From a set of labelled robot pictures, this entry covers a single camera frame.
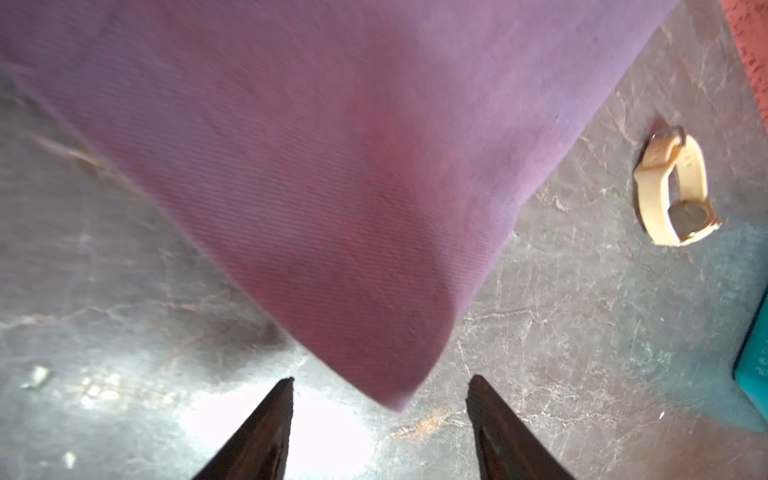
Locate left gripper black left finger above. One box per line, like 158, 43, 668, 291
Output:
193, 377, 294, 480

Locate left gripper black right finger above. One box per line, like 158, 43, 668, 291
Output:
466, 375, 573, 480

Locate teal plastic basket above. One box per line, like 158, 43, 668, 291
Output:
732, 292, 767, 421

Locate purple trousers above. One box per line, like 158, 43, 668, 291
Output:
1, 1, 673, 410

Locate beige rubber band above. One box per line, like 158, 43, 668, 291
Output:
634, 126, 723, 247

